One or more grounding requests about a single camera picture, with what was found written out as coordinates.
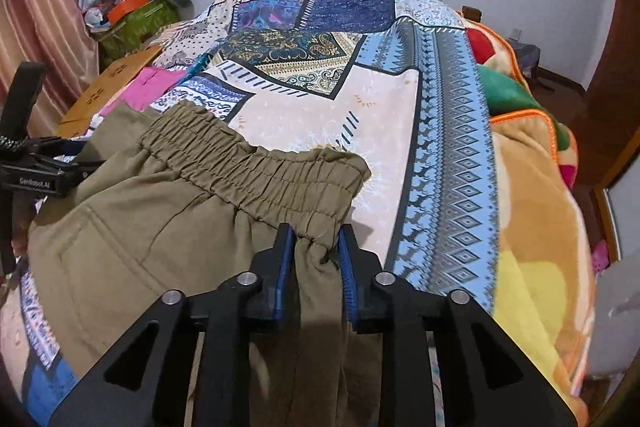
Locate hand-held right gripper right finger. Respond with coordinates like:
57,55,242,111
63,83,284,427
337,224,576,427

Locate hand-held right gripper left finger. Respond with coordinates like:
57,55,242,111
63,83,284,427
47,223,301,427

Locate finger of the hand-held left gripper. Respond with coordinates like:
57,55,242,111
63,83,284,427
29,136,107,174

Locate olive green pants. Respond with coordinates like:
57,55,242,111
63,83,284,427
27,99,388,427

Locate wooden lap desk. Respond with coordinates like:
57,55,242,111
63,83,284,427
60,44,163,138

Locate pink cloth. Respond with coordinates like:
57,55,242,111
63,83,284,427
102,67,183,118

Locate green patterned bag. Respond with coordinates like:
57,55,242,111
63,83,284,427
97,0,181,68

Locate striped brown curtain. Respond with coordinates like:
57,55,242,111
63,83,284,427
0,0,101,138

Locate blue patchwork blanket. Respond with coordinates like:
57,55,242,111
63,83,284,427
0,0,501,408

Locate orange box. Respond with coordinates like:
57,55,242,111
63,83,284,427
107,0,151,22

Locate colourful fleece blanket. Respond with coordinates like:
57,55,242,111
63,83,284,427
457,14,601,427

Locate pink plastic item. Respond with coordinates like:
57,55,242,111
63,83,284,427
592,241,610,273

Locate white bedside cabinet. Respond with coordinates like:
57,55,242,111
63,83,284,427
590,187,632,378

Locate brown wooden door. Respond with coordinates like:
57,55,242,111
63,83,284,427
595,0,640,188

